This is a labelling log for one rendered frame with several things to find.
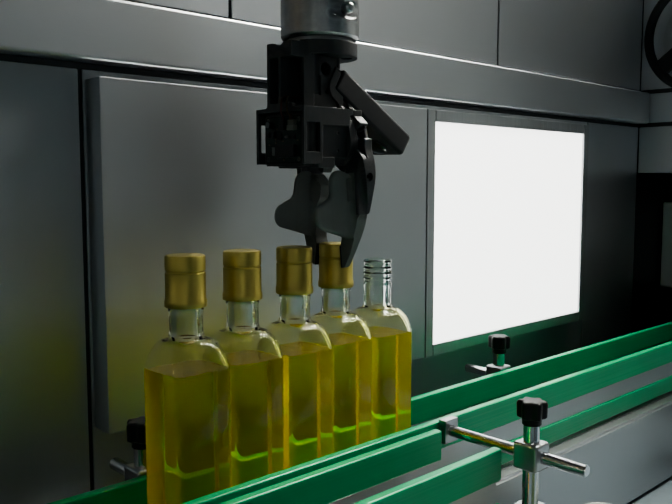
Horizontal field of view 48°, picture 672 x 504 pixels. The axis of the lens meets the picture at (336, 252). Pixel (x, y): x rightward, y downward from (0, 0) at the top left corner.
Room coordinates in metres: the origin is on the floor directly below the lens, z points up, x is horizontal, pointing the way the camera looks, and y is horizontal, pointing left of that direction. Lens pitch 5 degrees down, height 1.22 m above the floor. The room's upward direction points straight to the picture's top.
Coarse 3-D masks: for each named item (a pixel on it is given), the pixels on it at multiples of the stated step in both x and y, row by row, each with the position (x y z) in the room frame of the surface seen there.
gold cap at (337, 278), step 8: (320, 248) 0.75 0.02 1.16; (328, 248) 0.74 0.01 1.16; (336, 248) 0.74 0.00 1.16; (320, 256) 0.75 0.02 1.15; (328, 256) 0.74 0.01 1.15; (336, 256) 0.74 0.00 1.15; (320, 264) 0.75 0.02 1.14; (328, 264) 0.74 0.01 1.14; (336, 264) 0.74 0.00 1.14; (352, 264) 0.76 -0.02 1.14; (320, 272) 0.75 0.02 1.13; (328, 272) 0.74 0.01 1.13; (336, 272) 0.74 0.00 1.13; (344, 272) 0.74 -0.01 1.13; (352, 272) 0.76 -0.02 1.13; (320, 280) 0.75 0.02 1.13; (328, 280) 0.74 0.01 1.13; (336, 280) 0.74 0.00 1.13; (344, 280) 0.74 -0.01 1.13; (352, 280) 0.75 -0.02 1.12; (328, 288) 0.74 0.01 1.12; (336, 288) 0.74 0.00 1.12
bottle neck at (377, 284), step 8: (368, 264) 0.79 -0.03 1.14; (376, 264) 0.78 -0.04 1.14; (384, 264) 0.79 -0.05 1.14; (368, 272) 0.79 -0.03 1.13; (376, 272) 0.78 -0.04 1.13; (384, 272) 0.79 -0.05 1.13; (368, 280) 0.79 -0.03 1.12; (376, 280) 0.78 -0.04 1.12; (384, 280) 0.79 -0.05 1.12; (368, 288) 0.79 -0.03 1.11; (376, 288) 0.78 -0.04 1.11; (384, 288) 0.79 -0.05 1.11; (368, 296) 0.79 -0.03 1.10; (376, 296) 0.78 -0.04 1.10; (384, 296) 0.79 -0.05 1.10; (368, 304) 0.79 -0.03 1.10; (376, 304) 0.78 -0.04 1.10; (384, 304) 0.78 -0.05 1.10
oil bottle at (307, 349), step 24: (288, 336) 0.69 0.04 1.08; (312, 336) 0.70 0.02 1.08; (288, 360) 0.68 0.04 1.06; (312, 360) 0.69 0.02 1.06; (288, 384) 0.68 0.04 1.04; (312, 384) 0.69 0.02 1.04; (288, 408) 0.68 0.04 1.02; (312, 408) 0.69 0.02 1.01; (288, 432) 0.68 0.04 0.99; (312, 432) 0.69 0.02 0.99; (288, 456) 0.68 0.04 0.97; (312, 456) 0.69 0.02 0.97
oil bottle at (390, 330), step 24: (360, 312) 0.78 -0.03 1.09; (384, 312) 0.78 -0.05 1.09; (384, 336) 0.76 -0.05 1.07; (408, 336) 0.79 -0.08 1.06; (384, 360) 0.76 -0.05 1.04; (408, 360) 0.79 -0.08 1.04; (384, 384) 0.77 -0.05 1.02; (408, 384) 0.79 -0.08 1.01; (384, 408) 0.77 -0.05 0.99; (408, 408) 0.79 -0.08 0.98; (384, 432) 0.77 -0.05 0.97
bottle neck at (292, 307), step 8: (280, 296) 0.71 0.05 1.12; (288, 296) 0.70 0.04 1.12; (296, 296) 0.70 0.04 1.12; (304, 296) 0.70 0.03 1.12; (280, 304) 0.71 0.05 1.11; (288, 304) 0.70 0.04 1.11; (296, 304) 0.70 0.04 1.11; (304, 304) 0.70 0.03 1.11; (280, 312) 0.71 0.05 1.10; (288, 312) 0.70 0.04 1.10; (296, 312) 0.70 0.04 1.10; (304, 312) 0.70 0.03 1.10; (288, 320) 0.70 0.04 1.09; (296, 320) 0.70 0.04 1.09
